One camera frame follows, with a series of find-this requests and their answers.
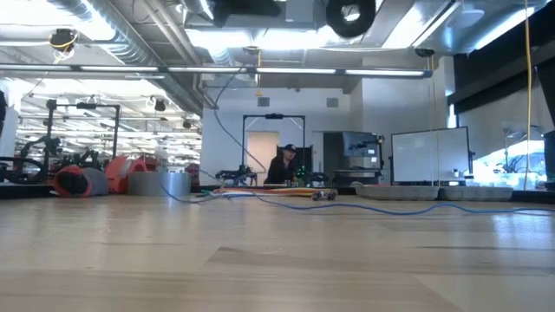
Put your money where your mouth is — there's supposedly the person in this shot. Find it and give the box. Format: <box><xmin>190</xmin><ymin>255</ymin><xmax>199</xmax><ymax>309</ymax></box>
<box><xmin>264</xmin><ymin>144</ymin><xmax>300</xmax><ymax>185</ymax></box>

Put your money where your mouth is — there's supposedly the red tape dispenser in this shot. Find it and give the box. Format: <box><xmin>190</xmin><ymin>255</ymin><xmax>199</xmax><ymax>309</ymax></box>
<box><xmin>103</xmin><ymin>154</ymin><xmax>161</xmax><ymax>195</ymax></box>

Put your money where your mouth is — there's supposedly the grey duct tape roll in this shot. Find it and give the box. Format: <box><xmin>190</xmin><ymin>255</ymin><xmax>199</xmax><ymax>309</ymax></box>
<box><xmin>127</xmin><ymin>172</ymin><xmax>193</xmax><ymax>197</ymax></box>

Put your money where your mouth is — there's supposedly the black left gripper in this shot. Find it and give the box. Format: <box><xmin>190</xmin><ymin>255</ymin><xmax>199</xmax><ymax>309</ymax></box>
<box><xmin>212</xmin><ymin>0</ymin><xmax>283</xmax><ymax>18</ymax></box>

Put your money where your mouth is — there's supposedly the ceiling cable reel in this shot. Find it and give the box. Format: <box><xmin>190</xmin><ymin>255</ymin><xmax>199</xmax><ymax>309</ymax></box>
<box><xmin>48</xmin><ymin>28</ymin><xmax>80</xmax><ymax>54</ymax></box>

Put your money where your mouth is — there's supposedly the black robot station frame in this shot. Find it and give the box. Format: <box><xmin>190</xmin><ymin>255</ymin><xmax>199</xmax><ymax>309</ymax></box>
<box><xmin>45</xmin><ymin>98</ymin><xmax>121</xmax><ymax>159</ymax></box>

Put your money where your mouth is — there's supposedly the black gantry frame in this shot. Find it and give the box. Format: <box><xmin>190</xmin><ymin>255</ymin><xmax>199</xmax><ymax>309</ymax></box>
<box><xmin>241</xmin><ymin>114</ymin><xmax>307</xmax><ymax>187</ymax></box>

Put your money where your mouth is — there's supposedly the bundle of coloured wires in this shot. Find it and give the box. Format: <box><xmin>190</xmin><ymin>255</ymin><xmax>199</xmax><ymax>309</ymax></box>
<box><xmin>201</xmin><ymin>185</ymin><xmax>339</xmax><ymax>203</ymax></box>

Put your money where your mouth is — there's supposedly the black cabinet with monitor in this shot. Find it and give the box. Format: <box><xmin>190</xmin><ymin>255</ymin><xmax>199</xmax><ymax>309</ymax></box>
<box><xmin>323</xmin><ymin>131</ymin><xmax>385</xmax><ymax>187</ymax></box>

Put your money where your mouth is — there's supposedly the black plastic spool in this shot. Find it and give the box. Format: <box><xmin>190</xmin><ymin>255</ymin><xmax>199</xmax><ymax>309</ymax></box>
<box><xmin>324</xmin><ymin>0</ymin><xmax>377</xmax><ymax>39</ymax></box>

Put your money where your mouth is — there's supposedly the whiteboard on stand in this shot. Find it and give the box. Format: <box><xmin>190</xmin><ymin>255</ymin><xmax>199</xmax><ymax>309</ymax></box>
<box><xmin>389</xmin><ymin>126</ymin><xmax>474</xmax><ymax>185</ymax></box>

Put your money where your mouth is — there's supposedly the grey cylinder with red rim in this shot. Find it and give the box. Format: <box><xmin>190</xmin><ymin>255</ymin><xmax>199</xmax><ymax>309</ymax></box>
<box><xmin>53</xmin><ymin>165</ymin><xmax>109</xmax><ymax>198</ymax></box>

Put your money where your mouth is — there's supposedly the long ceiling light strip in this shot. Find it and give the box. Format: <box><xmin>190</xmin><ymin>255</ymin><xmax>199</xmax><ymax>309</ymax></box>
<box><xmin>0</xmin><ymin>63</ymin><xmax>434</xmax><ymax>80</ymax></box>

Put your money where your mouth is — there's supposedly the blue cord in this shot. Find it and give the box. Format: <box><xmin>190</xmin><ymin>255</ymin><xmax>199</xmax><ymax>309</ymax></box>
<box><xmin>159</xmin><ymin>68</ymin><xmax>555</xmax><ymax>217</ymax></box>

